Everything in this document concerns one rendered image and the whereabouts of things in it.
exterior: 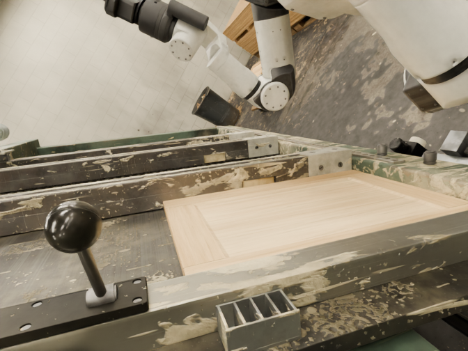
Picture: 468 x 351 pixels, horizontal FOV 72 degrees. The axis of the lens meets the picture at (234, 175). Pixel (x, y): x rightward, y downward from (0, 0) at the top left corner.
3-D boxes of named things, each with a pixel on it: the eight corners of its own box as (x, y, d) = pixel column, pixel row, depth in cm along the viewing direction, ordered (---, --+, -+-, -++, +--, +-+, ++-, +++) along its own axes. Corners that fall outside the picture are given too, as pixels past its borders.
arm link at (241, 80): (212, 69, 91) (260, 112, 98) (214, 78, 82) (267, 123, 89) (236, 39, 87) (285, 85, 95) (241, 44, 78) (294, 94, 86)
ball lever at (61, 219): (127, 317, 30) (96, 224, 21) (83, 328, 29) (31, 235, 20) (125, 281, 33) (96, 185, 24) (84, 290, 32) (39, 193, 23)
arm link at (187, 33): (166, 26, 87) (205, 44, 88) (148, 49, 81) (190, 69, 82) (171, -14, 77) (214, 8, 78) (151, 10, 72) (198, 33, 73)
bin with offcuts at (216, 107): (246, 104, 512) (211, 82, 490) (232, 132, 504) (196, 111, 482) (234, 109, 560) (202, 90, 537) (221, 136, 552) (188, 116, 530)
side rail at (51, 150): (219, 143, 221) (217, 127, 218) (40, 166, 192) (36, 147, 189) (216, 143, 228) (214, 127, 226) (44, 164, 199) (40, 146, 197)
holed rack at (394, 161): (404, 162, 72) (404, 159, 72) (394, 164, 71) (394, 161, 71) (221, 126, 227) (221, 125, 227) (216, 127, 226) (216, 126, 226)
